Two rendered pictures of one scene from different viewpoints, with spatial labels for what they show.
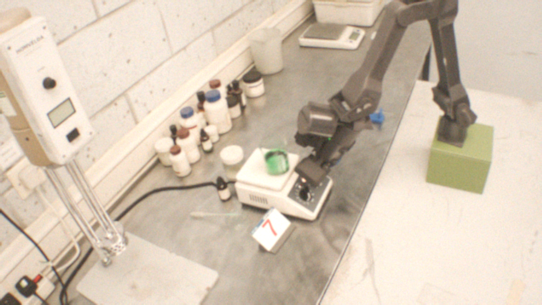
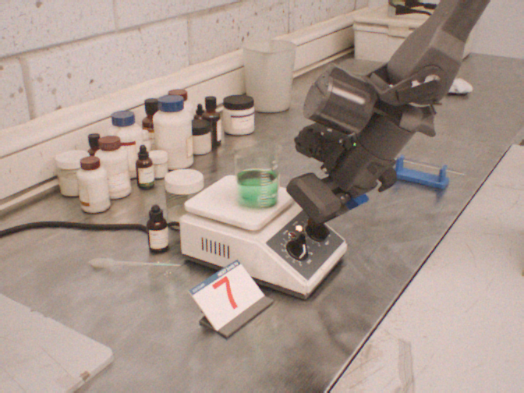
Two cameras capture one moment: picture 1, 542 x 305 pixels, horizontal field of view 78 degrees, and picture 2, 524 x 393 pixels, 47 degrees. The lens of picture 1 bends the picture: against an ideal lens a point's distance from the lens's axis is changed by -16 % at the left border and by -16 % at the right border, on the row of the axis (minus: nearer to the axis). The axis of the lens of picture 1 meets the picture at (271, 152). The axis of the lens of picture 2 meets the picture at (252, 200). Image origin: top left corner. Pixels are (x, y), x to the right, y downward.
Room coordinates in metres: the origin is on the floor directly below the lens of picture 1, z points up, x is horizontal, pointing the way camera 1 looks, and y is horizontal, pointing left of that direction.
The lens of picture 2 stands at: (-0.04, 0.01, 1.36)
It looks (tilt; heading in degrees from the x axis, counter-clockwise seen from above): 27 degrees down; 359
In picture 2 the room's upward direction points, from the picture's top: straight up
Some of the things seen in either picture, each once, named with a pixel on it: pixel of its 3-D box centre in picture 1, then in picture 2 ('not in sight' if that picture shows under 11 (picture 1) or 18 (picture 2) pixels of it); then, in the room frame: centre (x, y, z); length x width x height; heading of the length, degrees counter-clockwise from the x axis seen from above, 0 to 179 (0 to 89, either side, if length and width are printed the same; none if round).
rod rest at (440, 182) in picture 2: (367, 112); (420, 171); (0.96, -0.31, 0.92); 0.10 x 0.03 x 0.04; 55
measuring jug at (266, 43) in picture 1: (267, 49); (269, 74); (1.41, -0.06, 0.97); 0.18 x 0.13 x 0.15; 172
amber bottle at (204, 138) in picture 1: (204, 139); (144, 165); (0.94, 0.18, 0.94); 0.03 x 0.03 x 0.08
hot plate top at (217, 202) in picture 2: (268, 167); (241, 200); (0.72, 0.01, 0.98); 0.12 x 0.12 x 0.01; 58
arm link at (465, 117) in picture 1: (458, 107); not in sight; (0.67, -0.44, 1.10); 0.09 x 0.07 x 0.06; 6
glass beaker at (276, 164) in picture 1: (274, 157); (255, 178); (0.70, -0.01, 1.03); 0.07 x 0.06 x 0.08; 122
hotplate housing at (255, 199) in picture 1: (280, 183); (257, 232); (0.70, -0.01, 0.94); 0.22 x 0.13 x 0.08; 58
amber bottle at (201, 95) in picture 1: (204, 107); (153, 126); (1.10, 0.19, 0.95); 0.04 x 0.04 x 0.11
